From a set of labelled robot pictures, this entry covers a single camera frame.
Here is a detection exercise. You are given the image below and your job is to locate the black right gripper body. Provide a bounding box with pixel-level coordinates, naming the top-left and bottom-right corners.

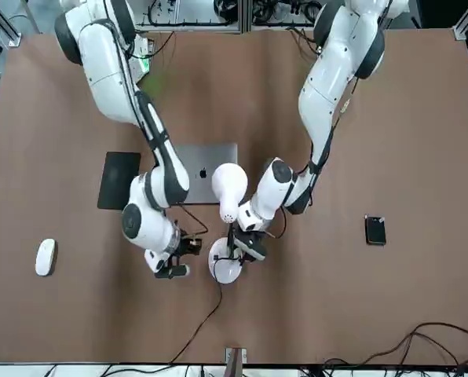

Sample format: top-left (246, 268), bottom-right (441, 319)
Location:
top-left (173, 229), bottom-right (192, 258)

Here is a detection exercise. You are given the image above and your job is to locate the white desk lamp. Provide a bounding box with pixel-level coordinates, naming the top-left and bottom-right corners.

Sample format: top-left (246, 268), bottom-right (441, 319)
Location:
top-left (207, 163), bottom-right (250, 284)

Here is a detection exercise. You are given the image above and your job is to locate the white computer mouse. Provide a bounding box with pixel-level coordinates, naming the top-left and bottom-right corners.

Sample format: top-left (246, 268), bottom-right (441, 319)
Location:
top-left (35, 238), bottom-right (58, 277)

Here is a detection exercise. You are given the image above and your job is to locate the small black hard drive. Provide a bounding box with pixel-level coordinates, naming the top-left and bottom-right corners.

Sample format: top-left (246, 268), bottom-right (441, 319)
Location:
top-left (364, 214), bottom-right (387, 247)

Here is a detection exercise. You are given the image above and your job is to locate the silver closed laptop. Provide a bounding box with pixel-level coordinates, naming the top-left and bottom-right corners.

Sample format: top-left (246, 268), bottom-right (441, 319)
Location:
top-left (172, 142), bottom-right (239, 206)

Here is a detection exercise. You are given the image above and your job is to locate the black mouse pad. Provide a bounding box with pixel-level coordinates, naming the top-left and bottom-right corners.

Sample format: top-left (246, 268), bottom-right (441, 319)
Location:
top-left (97, 152), bottom-right (141, 211)

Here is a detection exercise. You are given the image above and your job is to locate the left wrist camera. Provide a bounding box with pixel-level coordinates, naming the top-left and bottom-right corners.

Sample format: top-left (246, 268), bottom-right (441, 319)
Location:
top-left (232, 232), bottom-right (268, 263)

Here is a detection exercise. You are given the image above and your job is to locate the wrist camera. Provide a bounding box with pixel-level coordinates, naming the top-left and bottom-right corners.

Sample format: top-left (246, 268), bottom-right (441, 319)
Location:
top-left (154, 264), bottom-right (191, 280)
top-left (232, 232), bottom-right (268, 263)

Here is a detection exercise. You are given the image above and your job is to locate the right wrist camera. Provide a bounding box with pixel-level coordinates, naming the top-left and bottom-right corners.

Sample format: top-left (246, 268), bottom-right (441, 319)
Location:
top-left (154, 264), bottom-right (191, 280)

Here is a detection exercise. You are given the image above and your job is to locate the black lamp power cable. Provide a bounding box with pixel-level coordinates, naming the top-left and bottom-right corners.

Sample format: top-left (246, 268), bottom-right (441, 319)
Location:
top-left (170, 254), bottom-right (245, 364)

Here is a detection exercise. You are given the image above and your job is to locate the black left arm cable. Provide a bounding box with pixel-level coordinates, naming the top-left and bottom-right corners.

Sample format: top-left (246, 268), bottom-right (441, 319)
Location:
top-left (267, 23), bottom-right (363, 240)

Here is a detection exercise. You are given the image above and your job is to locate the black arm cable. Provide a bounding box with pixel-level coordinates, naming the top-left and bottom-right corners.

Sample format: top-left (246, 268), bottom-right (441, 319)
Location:
top-left (100, 19), bottom-right (210, 240)
top-left (267, 23), bottom-right (363, 240)

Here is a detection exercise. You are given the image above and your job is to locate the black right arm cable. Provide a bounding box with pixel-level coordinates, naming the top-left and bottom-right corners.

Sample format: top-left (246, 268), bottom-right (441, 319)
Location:
top-left (100, 19), bottom-right (210, 240)

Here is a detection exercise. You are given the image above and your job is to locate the long black floor cable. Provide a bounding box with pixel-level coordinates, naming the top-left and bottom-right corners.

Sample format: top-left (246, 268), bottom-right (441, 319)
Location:
top-left (323, 321), bottom-right (468, 377)

